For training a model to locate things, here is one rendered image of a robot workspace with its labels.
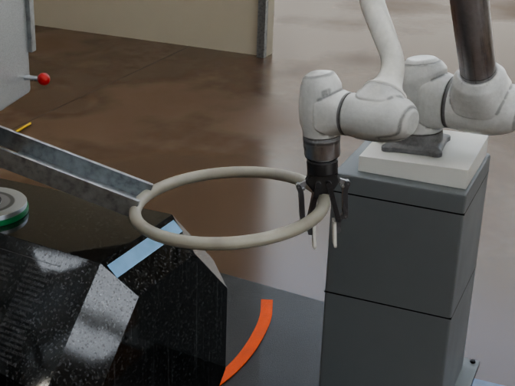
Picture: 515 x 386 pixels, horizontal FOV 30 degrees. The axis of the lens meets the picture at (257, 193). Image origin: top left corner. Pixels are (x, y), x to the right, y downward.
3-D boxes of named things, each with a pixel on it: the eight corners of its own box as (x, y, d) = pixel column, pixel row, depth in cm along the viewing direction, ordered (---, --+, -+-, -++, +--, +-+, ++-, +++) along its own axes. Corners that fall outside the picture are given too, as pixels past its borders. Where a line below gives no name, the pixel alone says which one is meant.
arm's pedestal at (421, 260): (344, 332, 356) (360, 126, 326) (479, 363, 339) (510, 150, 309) (297, 403, 313) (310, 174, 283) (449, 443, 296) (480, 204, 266)
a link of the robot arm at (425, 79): (404, 116, 302) (407, 47, 293) (459, 125, 293) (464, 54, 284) (381, 130, 289) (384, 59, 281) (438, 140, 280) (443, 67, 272)
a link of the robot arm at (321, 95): (290, 137, 228) (338, 145, 221) (288, 73, 223) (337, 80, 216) (314, 125, 237) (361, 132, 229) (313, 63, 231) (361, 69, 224)
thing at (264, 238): (100, 248, 218) (99, 236, 217) (162, 173, 263) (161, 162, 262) (314, 256, 208) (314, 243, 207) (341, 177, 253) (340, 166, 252)
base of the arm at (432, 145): (381, 131, 306) (382, 114, 303) (451, 138, 299) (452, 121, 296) (367, 149, 290) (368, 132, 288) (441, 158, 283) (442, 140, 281)
